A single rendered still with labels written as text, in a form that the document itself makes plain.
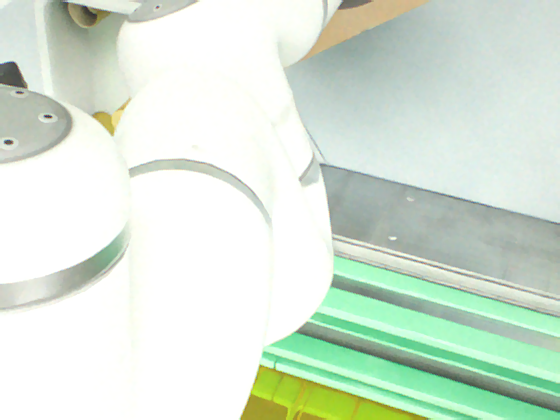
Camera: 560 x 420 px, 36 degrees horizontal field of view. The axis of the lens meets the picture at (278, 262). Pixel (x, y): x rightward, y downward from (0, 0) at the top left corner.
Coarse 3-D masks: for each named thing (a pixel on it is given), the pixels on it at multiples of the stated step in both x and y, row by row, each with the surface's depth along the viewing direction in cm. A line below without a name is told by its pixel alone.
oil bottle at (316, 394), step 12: (312, 384) 90; (324, 384) 90; (312, 396) 89; (324, 396) 89; (336, 396) 89; (348, 396) 89; (360, 396) 90; (300, 408) 88; (312, 408) 88; (324, 408) 88; (336, 408) 88; (348, 408) 88
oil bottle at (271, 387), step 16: (272, 368) 91; (256, 384) 89; (272, 384) 90; (288, 384) 90; (304, 384) 90; (256, 400) 88; (272, 400) 88; (288, 400) 88; (256, 416) 86; (272, 416) 86; (288, 416) 87
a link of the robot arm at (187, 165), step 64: (192, 192) 35; (128, 256) 28; (192, 256) 34; (256, 256) 36; (0, 320) 24; (64, 320) 25; (128, 320) 29; (192, 320) 34; (256, 320) 35; (0, 384) 25; (64, 384) 26; (128, 384) 30; (192, 384) 33
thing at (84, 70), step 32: (64, 0) 93; (96, 0) 87; (128, 0) 87; (64, 32) 95; (96, 32) 98; (64, 64) 97; (96, 64) 101; (64, 96) 99; (96, 96) 104; (128, 96) 102
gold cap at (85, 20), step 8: (72, 8) 93; (80, 8) 94; (88, 8) 94; (96, 8) 91; (72, 16) 93; (80, 16) 94; (88, 16) 94; (96, 16) 95; (104, 16) 93; (80, 24) 93; (88, 24) 93
